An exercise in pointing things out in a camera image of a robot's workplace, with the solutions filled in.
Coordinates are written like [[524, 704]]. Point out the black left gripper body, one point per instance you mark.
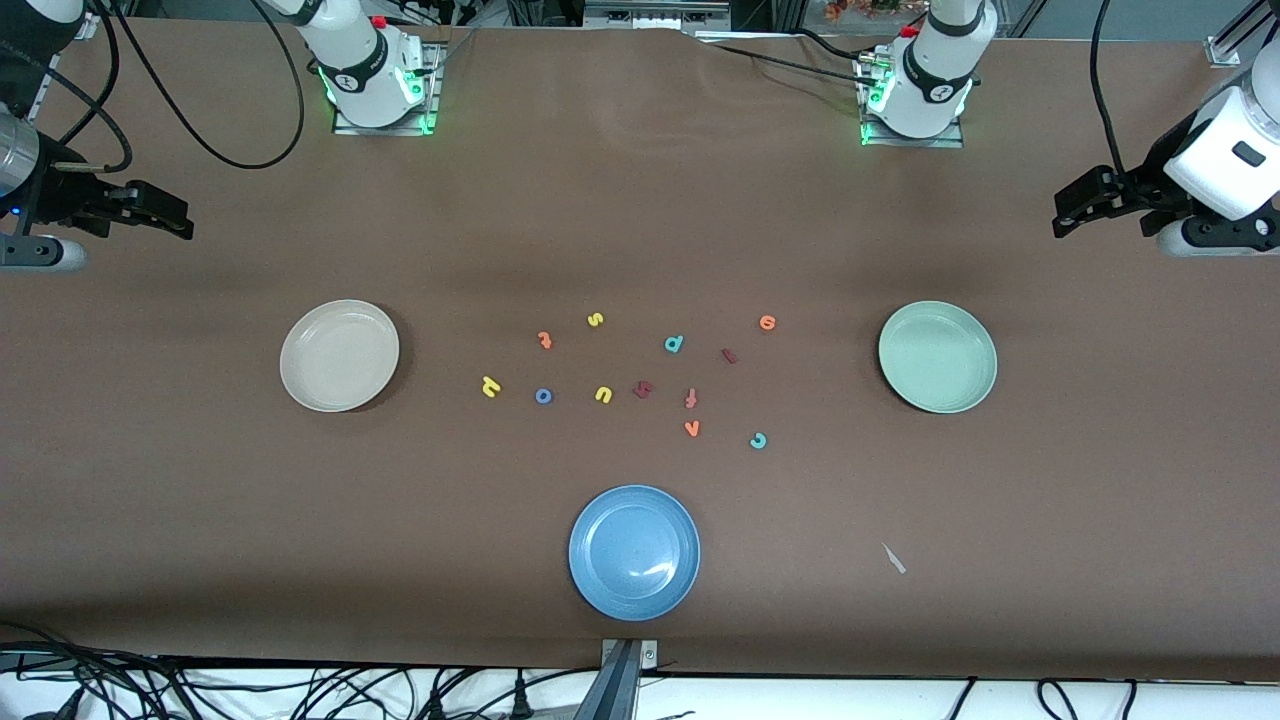
[[1143, 190]]

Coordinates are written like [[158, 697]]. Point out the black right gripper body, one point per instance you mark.
[[68, 197]]

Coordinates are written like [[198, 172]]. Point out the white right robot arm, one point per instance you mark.
[[365, 80]]

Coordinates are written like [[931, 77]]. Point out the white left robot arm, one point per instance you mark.
[[935, 80]]

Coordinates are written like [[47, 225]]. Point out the green round plate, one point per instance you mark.
[[937, 357]]

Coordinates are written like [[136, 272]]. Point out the beige round plate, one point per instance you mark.
[[340, 355]]

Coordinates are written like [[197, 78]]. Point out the brown table cover sheet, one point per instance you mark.
[[200, 500]]

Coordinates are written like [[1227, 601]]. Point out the orange artificial flowers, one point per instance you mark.
[[845, 10]]

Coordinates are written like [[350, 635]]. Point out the white paper scrap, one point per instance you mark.
[[893, 558]]

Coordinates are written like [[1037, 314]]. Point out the grey box behind table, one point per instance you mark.
[[655, 15]]

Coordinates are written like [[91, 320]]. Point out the dark red angular foam letter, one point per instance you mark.
[[643, 390]]

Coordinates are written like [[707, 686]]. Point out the blue round plate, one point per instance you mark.
[[634, 552]]

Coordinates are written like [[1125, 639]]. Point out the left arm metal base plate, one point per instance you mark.
[[945, 140]]

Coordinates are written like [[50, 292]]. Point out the aluminium frame profile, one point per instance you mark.
[[88, 27], [1225, 50]]

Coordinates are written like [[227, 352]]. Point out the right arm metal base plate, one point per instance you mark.
[[350, 125]]

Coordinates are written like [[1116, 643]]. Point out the grey metal camera post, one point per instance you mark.
[[620, 685]]

